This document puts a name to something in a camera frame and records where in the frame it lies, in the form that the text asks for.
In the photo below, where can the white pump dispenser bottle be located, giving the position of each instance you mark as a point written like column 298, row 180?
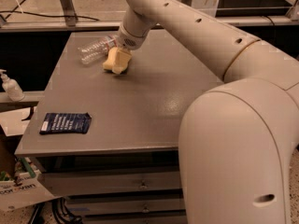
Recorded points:
column 11, row 87

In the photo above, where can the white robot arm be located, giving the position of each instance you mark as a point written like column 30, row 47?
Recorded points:
column 235, row 141

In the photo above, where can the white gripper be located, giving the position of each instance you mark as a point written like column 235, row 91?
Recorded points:
column 130, row 42

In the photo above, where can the yellow sponge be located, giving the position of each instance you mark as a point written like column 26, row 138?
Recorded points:
column 107, row 64

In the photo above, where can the metal frame rail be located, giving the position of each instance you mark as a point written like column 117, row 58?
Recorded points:
column 25, row 15

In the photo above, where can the dark blue snack packet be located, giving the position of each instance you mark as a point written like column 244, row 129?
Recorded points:
column 54, row 123

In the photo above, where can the white cardboard box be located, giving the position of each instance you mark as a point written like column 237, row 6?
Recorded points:
column 28, row 192

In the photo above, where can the grey drawer cabinet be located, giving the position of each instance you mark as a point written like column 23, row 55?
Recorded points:
column 124, row 169

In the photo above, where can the clear plastic water bottle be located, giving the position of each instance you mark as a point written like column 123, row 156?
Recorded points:
column 97, row 49

